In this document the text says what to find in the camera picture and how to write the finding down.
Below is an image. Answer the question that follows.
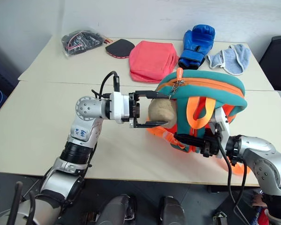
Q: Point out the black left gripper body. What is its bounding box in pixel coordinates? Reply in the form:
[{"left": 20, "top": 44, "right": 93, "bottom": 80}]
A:
[{"left": 128, "top": 92, "right": 141, "bottom": 129}]

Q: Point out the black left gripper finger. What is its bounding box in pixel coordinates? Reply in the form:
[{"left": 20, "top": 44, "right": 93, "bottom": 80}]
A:
[
  {"left": 134, "top": 90, "right": 171, "bottom": 100},
  {"left": 133, "top": 120, "right": 169, "bottom": 129}
]

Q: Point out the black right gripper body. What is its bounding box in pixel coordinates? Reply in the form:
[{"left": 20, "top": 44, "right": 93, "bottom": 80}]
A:
[{"left": 200, "top": 127, "right": 220, "bottom": 158}]

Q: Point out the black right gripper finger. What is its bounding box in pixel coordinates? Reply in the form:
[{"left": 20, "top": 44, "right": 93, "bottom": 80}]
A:
[{"left": 173, "top": 133, "right": 206, "bottom": 149}]

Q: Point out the beige rounded lump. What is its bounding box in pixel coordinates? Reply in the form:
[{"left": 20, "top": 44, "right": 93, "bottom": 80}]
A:
[{"left": 148, "top": 98, "right": 176, "bottom": 129}]

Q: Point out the orange and teal backpack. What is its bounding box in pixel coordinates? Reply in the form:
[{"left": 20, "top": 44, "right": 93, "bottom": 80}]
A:
[{"left": 146, "top": 67, "right": 251, "bottom": 176}]

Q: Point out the pink fabric bag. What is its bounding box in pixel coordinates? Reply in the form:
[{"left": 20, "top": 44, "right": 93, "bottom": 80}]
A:
[{"left": 128, "top": 40, "right": 180, "bottom": 84}]

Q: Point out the black table tennis paddle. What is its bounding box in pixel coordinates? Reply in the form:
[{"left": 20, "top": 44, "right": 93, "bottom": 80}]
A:
[{"left": 103, "top": 37, "right": 135, "bottom": 60}]

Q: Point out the blue boxing glove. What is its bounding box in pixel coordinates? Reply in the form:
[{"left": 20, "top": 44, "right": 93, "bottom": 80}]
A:
[{"left": 177, "top": 24, "right": 216, "bottom": 71}]

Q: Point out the small metal buckle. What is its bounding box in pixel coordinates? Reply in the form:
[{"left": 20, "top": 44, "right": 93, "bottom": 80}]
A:
[{"left": 212, "top": 210, "right": 228, "bottom": 225}]

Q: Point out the dark rounded shape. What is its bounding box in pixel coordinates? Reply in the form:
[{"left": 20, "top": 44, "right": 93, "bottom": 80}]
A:
[
  {"left": 159, "top": 195, "right": 186, "bottom": 225},
  {"left": 97, "top": 194, "right": 138, "bottom": 225}
]

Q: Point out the red patterned object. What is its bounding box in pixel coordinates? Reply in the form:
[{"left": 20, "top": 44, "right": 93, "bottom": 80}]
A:
[{"left": 251, "top": 189, "right": 271, "bottom": 225}]

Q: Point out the clear bag of black gear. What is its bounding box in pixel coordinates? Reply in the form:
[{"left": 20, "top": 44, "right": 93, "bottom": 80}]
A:
[{"left": 61, "top": 29, "right": 108, "bottom": 59}]

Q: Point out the light blue cloth hat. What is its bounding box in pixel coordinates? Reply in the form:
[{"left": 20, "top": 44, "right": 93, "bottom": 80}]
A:
[{"left": 207, "top": 44, "right": 252, "bottom": 76}]

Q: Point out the black office chair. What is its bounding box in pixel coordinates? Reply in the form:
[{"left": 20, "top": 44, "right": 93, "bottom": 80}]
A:
[{"left": 259, "top": 35, "right": 281, "bottom": 91}]

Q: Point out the black upright rod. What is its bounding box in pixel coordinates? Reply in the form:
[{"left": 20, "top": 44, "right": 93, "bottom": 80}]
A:
[
  {"left": 28, "top": 190, "right": 37, "bottom": 225},
  {"left": 7, "top": 181, "right": 23, "bottom": 225}
]

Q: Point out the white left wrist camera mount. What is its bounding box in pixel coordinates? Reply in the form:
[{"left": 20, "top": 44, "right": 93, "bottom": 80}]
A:
[{"left": 109, "top": 90, "right": 130, "bottom": 124}]

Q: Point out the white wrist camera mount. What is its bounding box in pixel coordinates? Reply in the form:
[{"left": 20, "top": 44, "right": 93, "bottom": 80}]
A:
[
  {"left": 109, "top": 90, "right": 130, "bottom": 124},
  {"left": 209, "top": 109, "right": 232, "bottom": 156}
]

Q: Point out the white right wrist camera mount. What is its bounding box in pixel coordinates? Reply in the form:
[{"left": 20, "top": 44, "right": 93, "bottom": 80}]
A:
[{"left": 209, "top": 109, "right": 232, "bottom": 156}]

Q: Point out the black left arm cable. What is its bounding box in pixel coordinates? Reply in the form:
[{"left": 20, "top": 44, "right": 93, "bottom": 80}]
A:
[{"left": 91, "top": 70, "right": 121, "bottom": 100}]

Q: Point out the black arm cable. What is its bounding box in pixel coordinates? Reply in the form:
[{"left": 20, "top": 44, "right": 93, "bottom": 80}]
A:
[
  {"left": 214, "top": 123, "right": 247, "bottom": 220},
  {"left": 91, "top": 70, "right": 121, "bottom": 100}
]

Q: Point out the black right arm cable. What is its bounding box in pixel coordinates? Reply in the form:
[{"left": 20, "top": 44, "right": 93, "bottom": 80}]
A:
[{"left": 214, "top": 123, "right": 247, "bottom": 220}]

